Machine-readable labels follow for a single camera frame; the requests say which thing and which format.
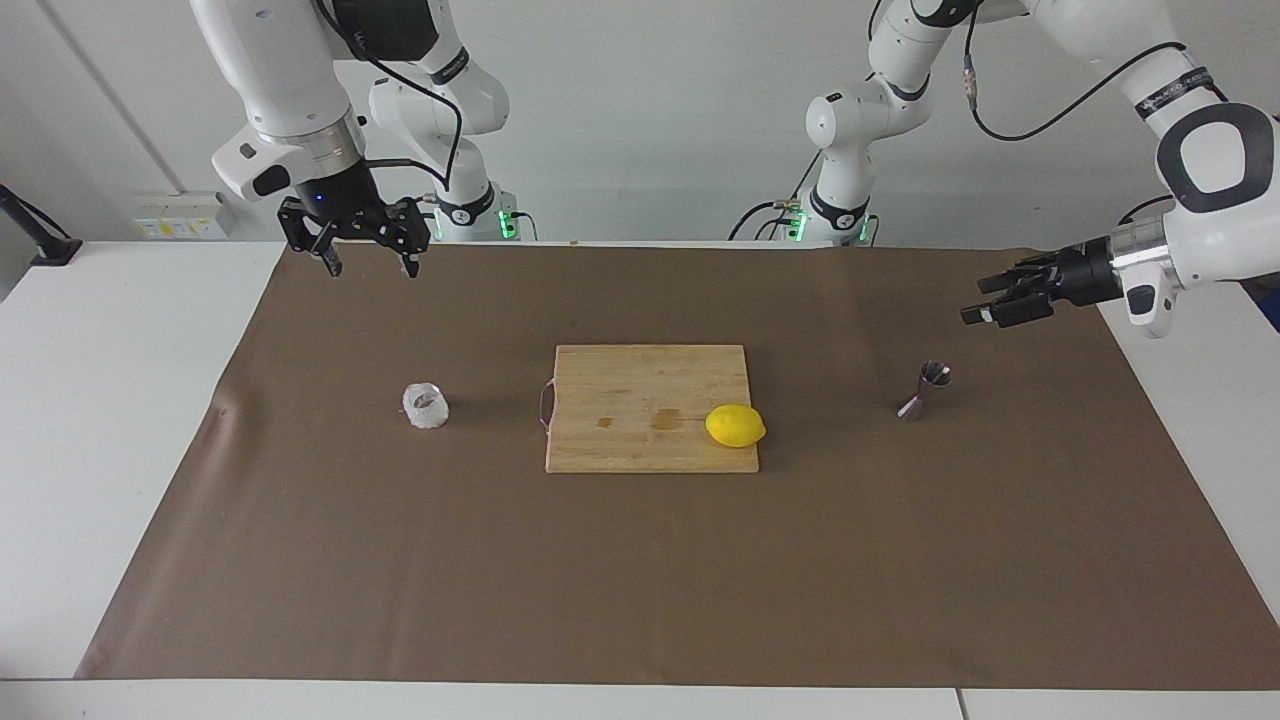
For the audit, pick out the yellow lemon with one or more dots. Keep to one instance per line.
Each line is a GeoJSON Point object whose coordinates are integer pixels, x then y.
{"type": "Point", "coordinates": [735, 426]}

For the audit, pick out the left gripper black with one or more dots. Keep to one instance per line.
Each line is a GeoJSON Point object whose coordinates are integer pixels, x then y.
{"type": "Point", "coordinates": [1085, 272]}

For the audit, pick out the clear plastic cup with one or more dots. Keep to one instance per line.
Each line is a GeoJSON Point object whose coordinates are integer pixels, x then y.
{"type": "Point", "coordinates": [426, 408]}

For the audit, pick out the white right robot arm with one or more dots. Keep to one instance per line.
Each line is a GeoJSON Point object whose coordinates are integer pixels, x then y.
{"type": "Point", "coordinates": [290, 80]}

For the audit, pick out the wooden cutting board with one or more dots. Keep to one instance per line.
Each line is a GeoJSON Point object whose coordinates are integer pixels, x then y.
{"type": "Point", "coordinates": [650, 440]}

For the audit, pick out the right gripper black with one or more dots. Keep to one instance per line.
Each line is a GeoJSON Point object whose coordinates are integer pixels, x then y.
{"type": "Point", "coordinates": [335, 200]}

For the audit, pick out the blue object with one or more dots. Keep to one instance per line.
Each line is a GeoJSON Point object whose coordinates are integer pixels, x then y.
{"type": "Point", "coordinates": [1275, 318]}

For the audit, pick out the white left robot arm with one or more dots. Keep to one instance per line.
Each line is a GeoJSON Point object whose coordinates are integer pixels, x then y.
{"type": "Point", "coordinates": [1230, 245]}

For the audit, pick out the brown table mat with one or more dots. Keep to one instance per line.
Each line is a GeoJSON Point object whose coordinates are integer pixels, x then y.
{"type": "Point", "coordinates": [640, 580]}

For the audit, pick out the black stand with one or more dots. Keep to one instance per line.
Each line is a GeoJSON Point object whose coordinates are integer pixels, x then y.
{"type": "Point", "coordinates": [45, 245]}

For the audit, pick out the steel double jigger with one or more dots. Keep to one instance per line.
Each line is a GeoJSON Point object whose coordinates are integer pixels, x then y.
{"type": "Point", "coordinates": [937, 375]}

